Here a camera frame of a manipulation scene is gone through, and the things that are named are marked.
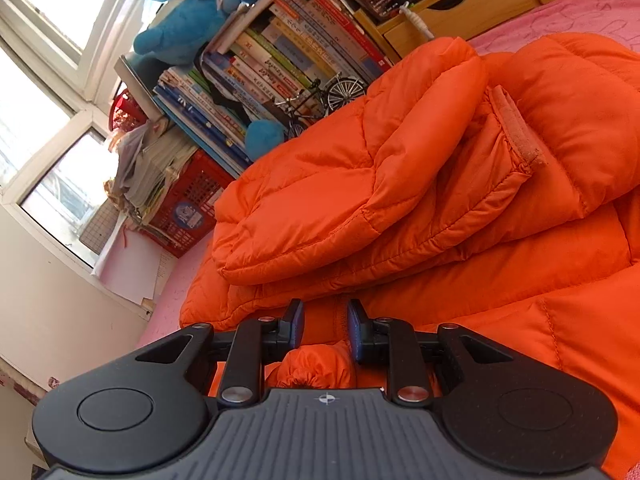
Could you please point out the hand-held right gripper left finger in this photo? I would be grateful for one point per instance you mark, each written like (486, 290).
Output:
(298, 322)

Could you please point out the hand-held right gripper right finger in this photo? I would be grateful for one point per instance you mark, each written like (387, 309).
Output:
(354, 332)

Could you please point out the orange puffer jacket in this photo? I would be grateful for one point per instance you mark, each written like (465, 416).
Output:
(425, 185)

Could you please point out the red plastic crate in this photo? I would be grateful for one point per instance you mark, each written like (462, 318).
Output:
(195, 195)

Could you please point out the white paper sheets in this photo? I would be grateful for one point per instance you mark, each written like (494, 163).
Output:
(130, 270)

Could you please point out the blue plush ball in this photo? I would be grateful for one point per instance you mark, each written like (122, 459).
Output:
(264, 140)

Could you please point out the stack of papers and booklets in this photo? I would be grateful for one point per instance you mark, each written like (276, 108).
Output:
(150, 170)

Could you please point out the white grid board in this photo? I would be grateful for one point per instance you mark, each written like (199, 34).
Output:
(97, 230)

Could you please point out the miniature bicycle model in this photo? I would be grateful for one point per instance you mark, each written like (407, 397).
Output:
(340, 90)

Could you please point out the row of books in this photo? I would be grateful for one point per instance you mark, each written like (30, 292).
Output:
(280, 50)

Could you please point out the blue plush toy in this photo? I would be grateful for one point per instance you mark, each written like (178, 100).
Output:
(185, 15)

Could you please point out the wooden drawer organizer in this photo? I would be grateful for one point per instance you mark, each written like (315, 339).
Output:
(500, 0)

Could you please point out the pink printed blanket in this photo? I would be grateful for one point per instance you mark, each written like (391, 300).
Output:
(575, 15)

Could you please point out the white window frame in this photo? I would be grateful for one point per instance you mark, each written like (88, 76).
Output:
(80, 110)

